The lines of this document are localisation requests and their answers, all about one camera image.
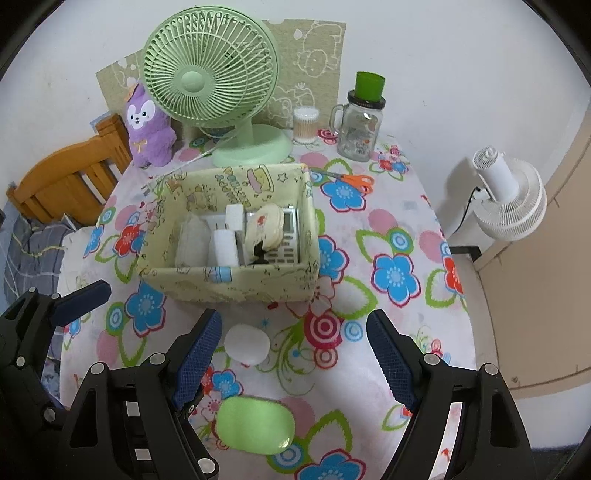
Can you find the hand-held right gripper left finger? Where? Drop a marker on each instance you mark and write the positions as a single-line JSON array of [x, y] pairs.
[[198, 355]]

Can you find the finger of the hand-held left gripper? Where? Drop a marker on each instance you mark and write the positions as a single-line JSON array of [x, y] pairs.
[[27, 415], [83, 295]]

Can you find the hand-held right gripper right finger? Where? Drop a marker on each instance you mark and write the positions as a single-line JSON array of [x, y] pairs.
[[392, 360]]

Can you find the white round soap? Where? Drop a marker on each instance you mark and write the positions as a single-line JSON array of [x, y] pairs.
[[247, 344]]

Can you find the yellow cartoon fabric storage box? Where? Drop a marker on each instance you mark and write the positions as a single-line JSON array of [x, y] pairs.
[[231, 281]]

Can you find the green oval soap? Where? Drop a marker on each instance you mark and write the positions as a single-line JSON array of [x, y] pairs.
[[256, 424]]

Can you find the white rectangular box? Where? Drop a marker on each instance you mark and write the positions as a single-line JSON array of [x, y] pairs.
[[224, 247]]

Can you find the clear plastic bag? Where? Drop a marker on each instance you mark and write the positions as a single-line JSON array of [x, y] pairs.
[[191, 240]]

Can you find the small white box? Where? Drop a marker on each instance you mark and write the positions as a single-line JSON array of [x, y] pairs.
[[234, 217]]

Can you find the cream round pouch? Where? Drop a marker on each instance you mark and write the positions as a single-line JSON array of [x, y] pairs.
[[265, 226]]

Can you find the white remote control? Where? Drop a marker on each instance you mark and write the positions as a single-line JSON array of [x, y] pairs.
[[288, 240]]

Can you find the grey plaid blanket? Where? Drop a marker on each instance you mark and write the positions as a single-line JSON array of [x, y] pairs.
[[32, 244]]

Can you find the floral tablecloth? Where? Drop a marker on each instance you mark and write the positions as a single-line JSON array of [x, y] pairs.
[[369, 217]]

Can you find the beige door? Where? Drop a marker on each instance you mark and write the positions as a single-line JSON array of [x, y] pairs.
[[545, 300]]

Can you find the purple plush toy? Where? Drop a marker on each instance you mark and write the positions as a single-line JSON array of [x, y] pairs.
[[147, 138]]

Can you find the white fan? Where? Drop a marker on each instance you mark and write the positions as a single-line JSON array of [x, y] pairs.
[[508, 198]]

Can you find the glass jar mug green lid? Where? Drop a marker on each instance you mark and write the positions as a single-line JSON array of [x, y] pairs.
[[358, 134]]

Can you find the green desk fan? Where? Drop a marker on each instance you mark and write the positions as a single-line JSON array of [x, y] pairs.
[[194, 83]]

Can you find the cotton swab container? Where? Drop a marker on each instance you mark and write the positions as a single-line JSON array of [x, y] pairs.
[[306, 124]]

